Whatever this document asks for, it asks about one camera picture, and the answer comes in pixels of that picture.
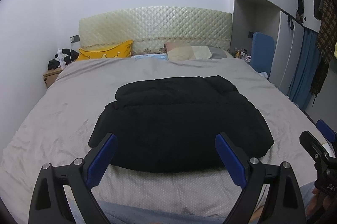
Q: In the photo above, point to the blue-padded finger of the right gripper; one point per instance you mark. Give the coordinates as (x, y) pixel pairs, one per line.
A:
(328, 133)

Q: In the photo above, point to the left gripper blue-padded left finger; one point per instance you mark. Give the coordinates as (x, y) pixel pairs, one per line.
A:
(49, 203)

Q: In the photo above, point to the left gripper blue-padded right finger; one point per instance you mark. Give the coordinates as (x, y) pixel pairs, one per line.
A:
(284, 202)

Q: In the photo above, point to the black puffy jacket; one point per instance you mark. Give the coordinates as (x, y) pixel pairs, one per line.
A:
(169, 125)

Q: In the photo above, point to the person's right hand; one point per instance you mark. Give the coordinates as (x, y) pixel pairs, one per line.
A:
(320, 208)

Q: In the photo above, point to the blue curtain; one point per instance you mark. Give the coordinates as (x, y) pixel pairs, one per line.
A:
(299, 92)

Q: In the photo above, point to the brown patterned scarf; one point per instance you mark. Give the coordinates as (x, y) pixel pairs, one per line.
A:
(325, 43)

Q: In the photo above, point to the blue padded board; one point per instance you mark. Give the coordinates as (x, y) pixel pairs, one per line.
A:
(262, 53)

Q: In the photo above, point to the clutter of small items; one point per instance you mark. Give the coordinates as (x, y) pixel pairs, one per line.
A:
(241, 54)

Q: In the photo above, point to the grey pillow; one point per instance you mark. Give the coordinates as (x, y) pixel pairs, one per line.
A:
(218, 53)

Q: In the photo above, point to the beige pillow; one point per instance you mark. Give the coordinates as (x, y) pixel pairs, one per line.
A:
(177, 51)

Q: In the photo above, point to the light blue pillow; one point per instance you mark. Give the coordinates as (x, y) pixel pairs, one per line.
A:
(160, 56)

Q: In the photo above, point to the wooden nightstand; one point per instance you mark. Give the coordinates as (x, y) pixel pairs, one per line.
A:
(50, 76)

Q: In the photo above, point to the grey white wardrobe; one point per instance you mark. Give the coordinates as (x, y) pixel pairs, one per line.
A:
(284, 21)

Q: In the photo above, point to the black bag on nightstand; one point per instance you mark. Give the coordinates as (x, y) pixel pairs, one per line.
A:
(69, 56)

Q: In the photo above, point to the white spray bottle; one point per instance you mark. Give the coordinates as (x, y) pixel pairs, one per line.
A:
(61, 59)

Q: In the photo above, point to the yellow pillow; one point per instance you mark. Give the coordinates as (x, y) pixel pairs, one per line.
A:
(122, 50)

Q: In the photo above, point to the cream quilted headboard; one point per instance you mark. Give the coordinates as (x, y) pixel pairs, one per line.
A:
(151, 27)

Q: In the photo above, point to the wall socket right of bed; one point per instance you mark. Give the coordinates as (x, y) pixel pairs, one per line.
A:
(250, 35)

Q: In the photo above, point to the wall socket of bed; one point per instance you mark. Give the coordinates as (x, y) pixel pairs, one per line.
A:
(74, 39)
(250, 35)

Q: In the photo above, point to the wall socket left of bed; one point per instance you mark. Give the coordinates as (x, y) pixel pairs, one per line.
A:
(74, 39)

